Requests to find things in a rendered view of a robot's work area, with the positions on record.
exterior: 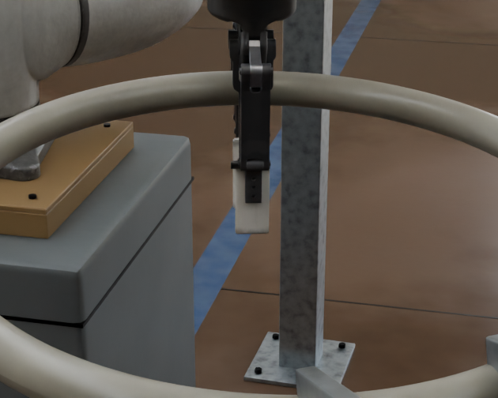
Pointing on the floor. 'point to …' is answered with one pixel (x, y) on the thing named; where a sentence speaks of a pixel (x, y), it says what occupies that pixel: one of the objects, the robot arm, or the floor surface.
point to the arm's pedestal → (109, 272)
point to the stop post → (303, 216)
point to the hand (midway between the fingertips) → (250, 187)
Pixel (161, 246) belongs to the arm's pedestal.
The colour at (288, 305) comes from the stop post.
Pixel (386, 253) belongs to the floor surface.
